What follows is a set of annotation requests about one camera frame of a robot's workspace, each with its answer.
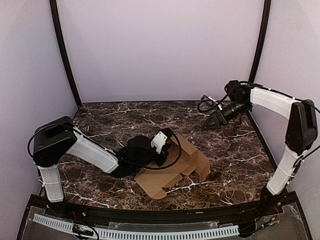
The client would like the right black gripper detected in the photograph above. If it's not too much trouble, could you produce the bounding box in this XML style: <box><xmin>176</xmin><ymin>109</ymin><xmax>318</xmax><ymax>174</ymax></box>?
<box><xmin>201</xmin><ymin>100</ymin><xmax>250</xmax><ymax>132</ymax></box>

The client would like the brown cardboard box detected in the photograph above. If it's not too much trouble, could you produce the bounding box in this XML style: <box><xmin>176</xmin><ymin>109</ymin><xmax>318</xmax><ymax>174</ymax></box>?
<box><xmin>134</xmin><ymin>134</ymin><xmax>211</xmax><ymax>200</ymax></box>

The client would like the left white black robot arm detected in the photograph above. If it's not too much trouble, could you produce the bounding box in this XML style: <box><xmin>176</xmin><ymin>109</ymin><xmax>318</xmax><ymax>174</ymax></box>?
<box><xmin>27</xmin><ymin>116</ymin><xmax>174</xmax><ymax>218</ymax></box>

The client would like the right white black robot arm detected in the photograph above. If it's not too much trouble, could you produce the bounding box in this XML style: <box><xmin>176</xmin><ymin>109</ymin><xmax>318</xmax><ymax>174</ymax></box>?
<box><xmin>197</xmin><ymin>80</ymin><xmax>320</xmax><ymax>217</ymax></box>

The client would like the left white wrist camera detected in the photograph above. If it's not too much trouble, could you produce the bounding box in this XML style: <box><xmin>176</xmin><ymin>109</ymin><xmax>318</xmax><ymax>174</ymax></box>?
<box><xmin>150</xmin><ymin>131</ymin><xmax>168</xmax><ymax>154</ymax></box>

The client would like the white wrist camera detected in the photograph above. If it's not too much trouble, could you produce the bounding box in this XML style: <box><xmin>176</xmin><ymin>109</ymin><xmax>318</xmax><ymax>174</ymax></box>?
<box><xmin>201</xmin><ymin>95</ymin><xmax>223</xmax><ymax>110</ymax></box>
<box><xmin>150</xmin><ymin>131</ymin><xmax>168</xmax><ymax>154</ymax></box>

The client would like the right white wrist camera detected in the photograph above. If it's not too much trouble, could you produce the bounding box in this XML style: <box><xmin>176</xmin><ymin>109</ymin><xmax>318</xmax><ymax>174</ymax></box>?
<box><xmin>201</xmin><ymin>95</ymin><xmax>223</xmax><ymax>110</ymax></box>

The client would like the left black camera cable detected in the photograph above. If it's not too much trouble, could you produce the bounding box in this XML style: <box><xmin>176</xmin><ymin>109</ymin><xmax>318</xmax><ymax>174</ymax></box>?
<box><xmin>119</xmin><ymin>127</ymin><xmax>183</xmax><ymax>170</ymax></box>

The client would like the black camera cable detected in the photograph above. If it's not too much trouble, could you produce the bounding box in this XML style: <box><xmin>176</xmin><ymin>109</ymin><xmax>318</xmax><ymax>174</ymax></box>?
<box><xmin>197</xmin><ymin>96</ymin><xmax>232</xmax><ymax>113</ymax></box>
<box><xmin>119</xmin><ymin>127</ymin><xmax>183</xmax><ymax>170</ymax></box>

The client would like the right black camera cable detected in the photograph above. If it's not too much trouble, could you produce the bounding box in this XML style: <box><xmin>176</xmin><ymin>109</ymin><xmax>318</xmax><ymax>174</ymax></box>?
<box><xmin>197</xmin><ymin>96</ymin><xmax>232</xmax><ymax>113</ymax></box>

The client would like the black front rail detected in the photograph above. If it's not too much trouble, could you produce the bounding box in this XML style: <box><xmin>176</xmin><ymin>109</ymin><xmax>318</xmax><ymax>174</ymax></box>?
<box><xmin>29</xmin><ymin>194</ymin><xmax>296</xmax><ymax>227</ymax></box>

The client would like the white slotted cable duct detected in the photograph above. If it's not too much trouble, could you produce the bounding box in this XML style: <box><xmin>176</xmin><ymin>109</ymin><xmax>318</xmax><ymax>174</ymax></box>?
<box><xmin>32</xmin><ymin>213</ymin><xmax>240</xmax><ymax>240</ymax></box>

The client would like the right black frame post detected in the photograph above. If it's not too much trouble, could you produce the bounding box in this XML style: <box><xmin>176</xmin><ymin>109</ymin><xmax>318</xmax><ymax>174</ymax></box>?
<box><xmin>248</xmin><ymin>0</ymin><xmax>272</xmax><ymax>83</ymax></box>

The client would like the black frame post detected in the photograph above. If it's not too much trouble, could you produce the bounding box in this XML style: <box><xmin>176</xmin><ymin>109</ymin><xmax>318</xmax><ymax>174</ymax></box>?
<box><xmin>49</xmin><ymin>0</ymin><xmax>82</xmax><ymax>108</ymax></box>
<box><xmin>248</xmin><ymin>0</ymin><xmax>272</xmax><ymax>83</ymax></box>

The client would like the left black frame post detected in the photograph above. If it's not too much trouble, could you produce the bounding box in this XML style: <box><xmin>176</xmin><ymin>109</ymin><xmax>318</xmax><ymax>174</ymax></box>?
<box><xmin>49</xmin><ymin>0</ymin><xmax>82</xmax><ymax>108</ymax></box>

